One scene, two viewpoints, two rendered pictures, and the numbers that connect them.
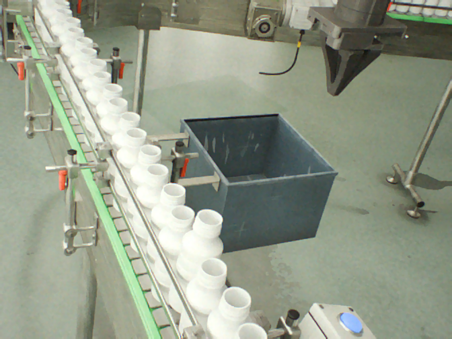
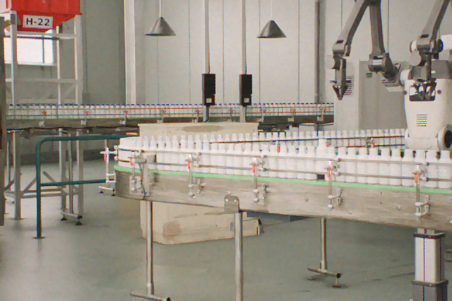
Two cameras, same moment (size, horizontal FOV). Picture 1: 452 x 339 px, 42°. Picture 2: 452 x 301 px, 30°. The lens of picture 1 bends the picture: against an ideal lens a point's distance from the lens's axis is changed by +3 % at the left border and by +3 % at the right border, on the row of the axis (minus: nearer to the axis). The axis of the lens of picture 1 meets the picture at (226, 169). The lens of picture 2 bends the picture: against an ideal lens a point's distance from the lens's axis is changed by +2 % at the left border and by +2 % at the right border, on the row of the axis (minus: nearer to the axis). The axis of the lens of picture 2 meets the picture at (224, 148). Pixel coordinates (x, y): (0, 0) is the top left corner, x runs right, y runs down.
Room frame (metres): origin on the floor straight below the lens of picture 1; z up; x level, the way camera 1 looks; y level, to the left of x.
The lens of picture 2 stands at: (-3.17, 1.80, 1.38)
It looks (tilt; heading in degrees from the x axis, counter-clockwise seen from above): 3 degrees down; 341
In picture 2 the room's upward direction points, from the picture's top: straight up
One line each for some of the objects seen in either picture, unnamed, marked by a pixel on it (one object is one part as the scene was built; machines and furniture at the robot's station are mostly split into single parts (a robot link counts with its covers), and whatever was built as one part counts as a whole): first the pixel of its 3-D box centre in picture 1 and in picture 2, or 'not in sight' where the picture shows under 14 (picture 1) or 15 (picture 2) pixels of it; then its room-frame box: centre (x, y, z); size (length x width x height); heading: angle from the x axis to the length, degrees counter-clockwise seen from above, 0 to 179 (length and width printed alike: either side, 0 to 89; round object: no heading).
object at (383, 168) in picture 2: not in sight; (385, 166); (0.33, -0.17, 1.08); 0.06 x 0.06 x 0.17
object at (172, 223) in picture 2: not in sight; (198, 179); (5.25, -0.76, 0.59); 1.10 x 0.62 x 1.18; 103
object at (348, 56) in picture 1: (350, 59); (341, 90); (0.69, -0.12, 1.44); 0.07 x 0.07 x 0.09; 32
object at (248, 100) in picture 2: not in sight; (244, 90); (7.06, -1.93, 1.55); 0.17 x 0.15 x 0.42; 103
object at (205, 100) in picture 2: not in sight; (207, 90); (6.94, -1.39, 1.55); 0.17 x 0.15 x 0.42; 103
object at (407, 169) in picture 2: not in sight; (408, 167); (0.23, -0.23, 1.08); 0.06 x 0.06 x 0.17
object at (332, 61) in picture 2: not in sight; (336, 57); (0.66, -0.08, 1.61); 0.12 x 0.09 x 0.12; 121
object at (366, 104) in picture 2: not in sight; (370, 136); (6.25, -3.29, 0.96); 0.82 x 0.50 x 1.91; 103
